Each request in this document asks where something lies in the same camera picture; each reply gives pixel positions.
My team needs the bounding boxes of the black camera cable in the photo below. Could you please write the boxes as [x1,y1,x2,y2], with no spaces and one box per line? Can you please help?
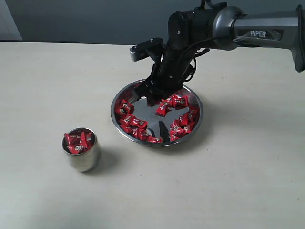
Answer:
[178,0,229,82]

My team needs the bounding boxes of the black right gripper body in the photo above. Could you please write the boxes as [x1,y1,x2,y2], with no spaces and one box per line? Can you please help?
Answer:
[145,40,197,95]

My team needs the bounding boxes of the metal bowl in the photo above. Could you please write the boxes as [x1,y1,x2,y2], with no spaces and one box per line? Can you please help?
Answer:
[111,78,204,147]

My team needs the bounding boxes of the red candies in cup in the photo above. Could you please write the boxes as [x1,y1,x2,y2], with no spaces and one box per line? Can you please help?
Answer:
[64,129,94,155]

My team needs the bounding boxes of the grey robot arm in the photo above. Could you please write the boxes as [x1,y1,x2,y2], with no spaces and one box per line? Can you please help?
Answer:
[130,0,305,106]

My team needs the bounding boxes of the steel cup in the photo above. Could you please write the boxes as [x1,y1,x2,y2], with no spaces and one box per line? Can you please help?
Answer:
[61,127,101,172]

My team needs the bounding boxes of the red wrapped candy pile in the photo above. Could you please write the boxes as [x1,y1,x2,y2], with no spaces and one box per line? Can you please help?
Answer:
[115,94,200,144]

